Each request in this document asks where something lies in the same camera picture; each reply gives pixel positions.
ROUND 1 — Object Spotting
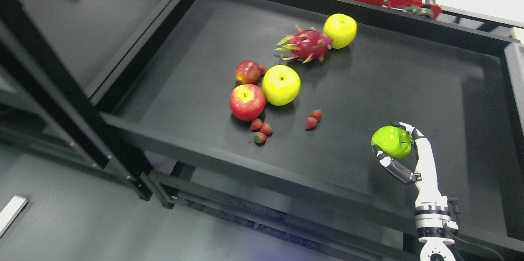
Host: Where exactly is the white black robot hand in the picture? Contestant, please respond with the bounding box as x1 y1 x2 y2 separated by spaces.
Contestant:
372 122 443 207

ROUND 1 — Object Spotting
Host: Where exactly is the green apple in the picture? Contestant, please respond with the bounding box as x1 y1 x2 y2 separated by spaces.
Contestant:
371 125 412 161

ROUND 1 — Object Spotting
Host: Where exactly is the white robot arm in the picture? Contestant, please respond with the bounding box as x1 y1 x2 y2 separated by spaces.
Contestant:
414 196 459 261

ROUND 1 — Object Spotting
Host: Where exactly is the black shelf tray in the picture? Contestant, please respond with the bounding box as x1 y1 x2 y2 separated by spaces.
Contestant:
101 0 523 261

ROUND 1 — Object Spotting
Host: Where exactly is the yellow apple front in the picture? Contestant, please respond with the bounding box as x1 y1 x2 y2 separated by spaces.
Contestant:
261 65 301 106

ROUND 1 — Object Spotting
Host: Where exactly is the yellow apple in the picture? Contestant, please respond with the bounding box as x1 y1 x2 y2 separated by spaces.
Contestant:
323 14 358 49
261 65 301 106

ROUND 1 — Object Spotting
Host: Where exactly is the yellow apple back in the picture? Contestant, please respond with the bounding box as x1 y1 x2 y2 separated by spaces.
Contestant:
323 14 358 49

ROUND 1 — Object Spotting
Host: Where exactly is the red apple large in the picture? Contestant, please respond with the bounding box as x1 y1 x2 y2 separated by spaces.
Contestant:
229 84 267 121

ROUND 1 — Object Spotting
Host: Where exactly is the red apple small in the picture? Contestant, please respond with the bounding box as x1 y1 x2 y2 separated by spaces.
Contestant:
235 61 262 86

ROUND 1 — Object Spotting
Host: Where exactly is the strawberry right lower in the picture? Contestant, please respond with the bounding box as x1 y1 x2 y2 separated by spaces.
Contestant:
305 116 318 131

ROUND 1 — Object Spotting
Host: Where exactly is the strawberry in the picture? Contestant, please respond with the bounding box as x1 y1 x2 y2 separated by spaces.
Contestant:
260 123 273 136
310 109 323 122
254 132 267 145
305 116 318 131
250 118 263 132

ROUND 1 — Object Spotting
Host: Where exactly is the strawberry right upper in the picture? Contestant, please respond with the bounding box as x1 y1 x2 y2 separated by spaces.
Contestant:
310 109 323 122

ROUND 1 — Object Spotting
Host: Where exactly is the strawberry left right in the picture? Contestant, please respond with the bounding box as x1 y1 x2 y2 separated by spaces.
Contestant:
260 123 273 136

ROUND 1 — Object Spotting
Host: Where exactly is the strawberry left bottom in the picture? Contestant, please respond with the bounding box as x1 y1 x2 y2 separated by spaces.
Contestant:
254 132 267 145

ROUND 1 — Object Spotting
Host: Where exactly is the strawberry left top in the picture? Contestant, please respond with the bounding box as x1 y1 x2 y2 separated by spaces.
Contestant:
250 118 263 132

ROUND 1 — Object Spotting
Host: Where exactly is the pink dragon fruit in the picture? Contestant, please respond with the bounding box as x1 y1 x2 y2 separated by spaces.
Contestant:
274 25 333 64

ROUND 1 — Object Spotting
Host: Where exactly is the black shelf frame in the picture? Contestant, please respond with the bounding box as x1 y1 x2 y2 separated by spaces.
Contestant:
1 0 175 209

